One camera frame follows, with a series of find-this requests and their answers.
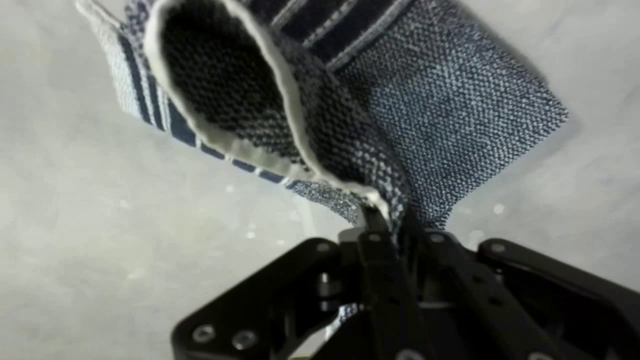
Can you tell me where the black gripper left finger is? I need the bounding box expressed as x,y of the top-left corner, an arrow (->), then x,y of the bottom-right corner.
170,207 -> 428,360

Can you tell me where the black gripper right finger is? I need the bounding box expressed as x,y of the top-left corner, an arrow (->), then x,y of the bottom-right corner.
402,212 -> 640,360

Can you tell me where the blue-grey towel with white trim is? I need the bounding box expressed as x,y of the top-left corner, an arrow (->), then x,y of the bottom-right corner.
75,0 -> 572,337

